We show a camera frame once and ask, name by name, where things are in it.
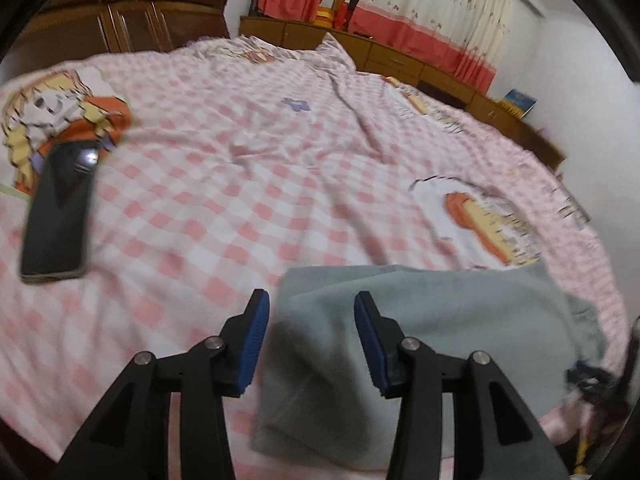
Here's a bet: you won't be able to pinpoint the wide cream and red curtain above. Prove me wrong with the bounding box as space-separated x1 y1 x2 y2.
347 0 519 96

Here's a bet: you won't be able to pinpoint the dark wooden wardrobe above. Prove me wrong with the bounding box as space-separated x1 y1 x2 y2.
9 0 232 69

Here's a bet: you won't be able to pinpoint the long wooden low cabinet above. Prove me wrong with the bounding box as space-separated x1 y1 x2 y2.
238 14 569 172

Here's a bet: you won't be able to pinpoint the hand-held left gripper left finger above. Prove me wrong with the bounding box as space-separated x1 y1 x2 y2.
52 288 270 480

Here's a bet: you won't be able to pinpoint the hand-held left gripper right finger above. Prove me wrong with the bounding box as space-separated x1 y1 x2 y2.
354 290 571 480

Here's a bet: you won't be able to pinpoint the pink checkered printed blanket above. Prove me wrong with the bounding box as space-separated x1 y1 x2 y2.
0 34 629 480

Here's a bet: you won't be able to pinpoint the grey pants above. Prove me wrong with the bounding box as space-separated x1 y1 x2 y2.
251 264 609 471

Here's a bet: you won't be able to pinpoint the blue book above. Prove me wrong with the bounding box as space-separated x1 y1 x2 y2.
501 88 538 121

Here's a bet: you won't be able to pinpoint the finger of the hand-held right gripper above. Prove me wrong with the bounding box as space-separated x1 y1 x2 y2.
566 359 620 404

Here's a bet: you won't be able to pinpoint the black smartphone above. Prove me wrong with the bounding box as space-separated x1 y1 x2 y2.
19 140 104 284

